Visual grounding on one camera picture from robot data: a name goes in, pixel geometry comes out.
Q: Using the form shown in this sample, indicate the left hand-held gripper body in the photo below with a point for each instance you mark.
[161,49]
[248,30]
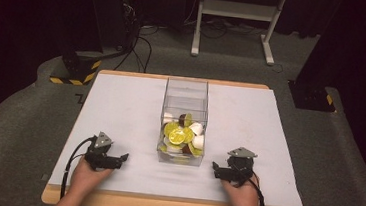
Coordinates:
[100,149]

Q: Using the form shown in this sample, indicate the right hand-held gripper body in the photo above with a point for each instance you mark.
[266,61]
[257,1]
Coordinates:
[240,166]

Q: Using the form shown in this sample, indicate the person's left hand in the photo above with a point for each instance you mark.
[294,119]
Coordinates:
[89,176]

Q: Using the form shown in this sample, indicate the person's right hand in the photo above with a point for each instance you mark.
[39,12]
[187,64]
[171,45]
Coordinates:
[241,196]

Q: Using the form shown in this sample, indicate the white foam mat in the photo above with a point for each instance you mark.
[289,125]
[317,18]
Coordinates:
[123,111]

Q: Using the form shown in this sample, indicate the clear plastic box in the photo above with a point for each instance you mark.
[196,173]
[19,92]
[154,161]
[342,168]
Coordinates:
[185,98]

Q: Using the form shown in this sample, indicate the black stand base striped edge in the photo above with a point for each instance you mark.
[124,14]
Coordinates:
[80,69]

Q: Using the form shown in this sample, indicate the black equipment tower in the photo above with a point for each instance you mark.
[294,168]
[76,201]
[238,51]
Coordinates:
[125,11]

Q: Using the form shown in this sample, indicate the dark curtain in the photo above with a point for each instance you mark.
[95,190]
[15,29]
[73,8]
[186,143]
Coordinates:
[24,19]

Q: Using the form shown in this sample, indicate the white metal stand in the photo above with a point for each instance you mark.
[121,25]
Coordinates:
[237,10]

